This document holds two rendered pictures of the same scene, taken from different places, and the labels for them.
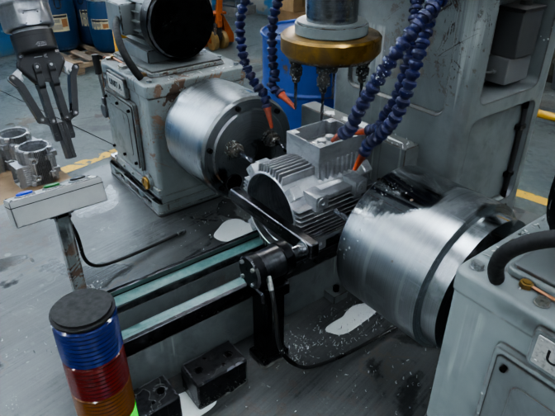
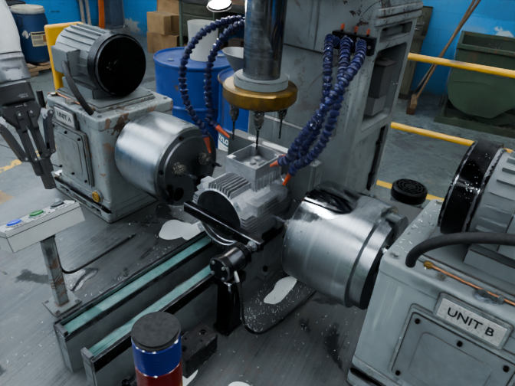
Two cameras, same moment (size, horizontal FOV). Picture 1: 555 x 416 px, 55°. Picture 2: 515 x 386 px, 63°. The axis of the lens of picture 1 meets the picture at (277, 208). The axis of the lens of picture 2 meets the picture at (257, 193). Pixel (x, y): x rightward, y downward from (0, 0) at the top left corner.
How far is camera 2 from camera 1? 0.20 m
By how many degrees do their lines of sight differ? 14
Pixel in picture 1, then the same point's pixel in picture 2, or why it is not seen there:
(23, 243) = not seen: outside the picture
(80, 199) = (63, 222)
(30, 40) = (14, 93)
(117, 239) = (78, 246)
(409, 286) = (342, 269)
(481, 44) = (362, 92)
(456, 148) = (346, 162)
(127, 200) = not seen: hidden behind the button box
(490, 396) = (407, 339)
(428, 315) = (355, 288)
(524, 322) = (431, 290)
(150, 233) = (105, 238)
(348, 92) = not seen: hidden behind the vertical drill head
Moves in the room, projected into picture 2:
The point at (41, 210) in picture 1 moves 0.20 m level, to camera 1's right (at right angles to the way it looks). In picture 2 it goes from (32, 236) to (129, 227)
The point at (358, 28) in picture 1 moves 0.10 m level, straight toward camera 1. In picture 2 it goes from (283, 83) to (290, 97)
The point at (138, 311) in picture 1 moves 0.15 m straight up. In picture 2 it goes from (123, 309) to (116, 258)
